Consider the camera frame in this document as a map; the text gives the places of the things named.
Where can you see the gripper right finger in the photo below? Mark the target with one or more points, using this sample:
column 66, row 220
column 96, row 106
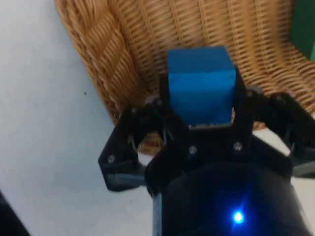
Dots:
column 278, row 115

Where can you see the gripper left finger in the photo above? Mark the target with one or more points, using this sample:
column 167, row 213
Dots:
column 137, row 127

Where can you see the blue cube block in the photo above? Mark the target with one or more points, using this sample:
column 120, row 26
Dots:
column 200, row 83

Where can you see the green block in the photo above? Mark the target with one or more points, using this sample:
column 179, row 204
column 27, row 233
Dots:
column 304, row 27

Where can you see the wicker basket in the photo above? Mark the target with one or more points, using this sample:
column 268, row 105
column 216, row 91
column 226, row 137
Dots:
column 172, row 29

